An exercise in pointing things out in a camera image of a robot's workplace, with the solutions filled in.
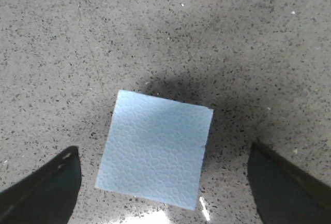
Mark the light blue foam cube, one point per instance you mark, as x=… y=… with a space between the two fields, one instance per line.
x=155 y=149

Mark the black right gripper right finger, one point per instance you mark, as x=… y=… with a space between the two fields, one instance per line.
x=284 y=193

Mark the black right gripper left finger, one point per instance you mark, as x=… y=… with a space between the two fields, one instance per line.
x=48 y=195

